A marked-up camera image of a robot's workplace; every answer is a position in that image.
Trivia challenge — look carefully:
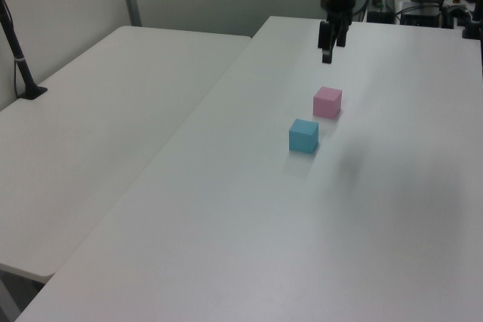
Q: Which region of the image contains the blue cube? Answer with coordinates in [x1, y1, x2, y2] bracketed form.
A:
[288, 118, 320, 154]

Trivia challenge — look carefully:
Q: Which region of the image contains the pink cube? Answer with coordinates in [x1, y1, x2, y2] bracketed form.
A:
[312, 86, 343, 118]

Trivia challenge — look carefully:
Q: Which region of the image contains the black electronic device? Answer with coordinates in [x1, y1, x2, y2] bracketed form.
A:
[398, 0, 443, 27]

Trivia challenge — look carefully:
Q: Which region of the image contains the white side table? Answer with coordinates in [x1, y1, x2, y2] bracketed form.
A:
[0, 25, 253, 278]

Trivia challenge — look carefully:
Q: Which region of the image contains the black clamp camera stand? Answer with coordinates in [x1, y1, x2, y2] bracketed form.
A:
[460, 0, 483, 41]

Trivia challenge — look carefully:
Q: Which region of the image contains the black camera stand pole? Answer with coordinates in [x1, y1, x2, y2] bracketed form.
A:
[0, 0, 49, 101]

